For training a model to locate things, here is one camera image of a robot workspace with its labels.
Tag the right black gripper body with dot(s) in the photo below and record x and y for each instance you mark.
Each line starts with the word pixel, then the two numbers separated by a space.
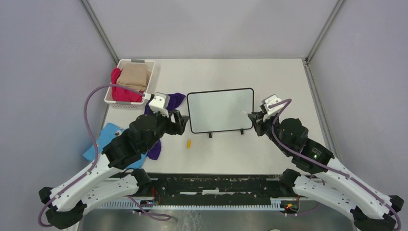
pixel 263 127

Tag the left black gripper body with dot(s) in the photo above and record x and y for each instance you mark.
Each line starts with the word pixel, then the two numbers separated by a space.
pixel 164 124

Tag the black framed whiteboard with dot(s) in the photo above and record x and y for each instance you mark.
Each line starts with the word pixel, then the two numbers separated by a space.
pixel 220 110

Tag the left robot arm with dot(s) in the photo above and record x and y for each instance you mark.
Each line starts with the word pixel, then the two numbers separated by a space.
pixel 66 204

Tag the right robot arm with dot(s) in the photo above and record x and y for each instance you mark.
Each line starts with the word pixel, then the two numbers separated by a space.
pixel 366 207

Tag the purple cloth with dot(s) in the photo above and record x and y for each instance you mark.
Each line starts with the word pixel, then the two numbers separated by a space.
pixel 176 99

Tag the red cloth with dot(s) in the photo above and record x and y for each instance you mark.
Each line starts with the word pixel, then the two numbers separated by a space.
pixel 120 94

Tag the white plastic basket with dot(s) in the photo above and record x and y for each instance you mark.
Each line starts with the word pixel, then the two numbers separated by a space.
pixel 132 105

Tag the beige cloth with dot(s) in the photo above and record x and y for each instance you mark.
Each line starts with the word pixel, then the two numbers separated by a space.
pixel 135 76

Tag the blue patterned cloth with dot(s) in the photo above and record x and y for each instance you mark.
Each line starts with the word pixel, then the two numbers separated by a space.
pixel 108 132

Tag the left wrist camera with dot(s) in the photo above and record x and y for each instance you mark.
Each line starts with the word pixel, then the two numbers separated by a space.
pixel 159 103

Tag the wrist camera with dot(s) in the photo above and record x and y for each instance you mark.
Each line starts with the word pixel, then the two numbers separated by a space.
pixel 159 103
pixel 271 106

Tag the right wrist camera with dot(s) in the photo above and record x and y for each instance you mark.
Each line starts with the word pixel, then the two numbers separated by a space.
pixel 271 106

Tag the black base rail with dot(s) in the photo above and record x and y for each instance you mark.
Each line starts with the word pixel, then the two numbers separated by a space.
pixel 214 189

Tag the white cable duct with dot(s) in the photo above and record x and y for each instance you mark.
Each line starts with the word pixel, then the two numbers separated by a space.
pixel 275 205

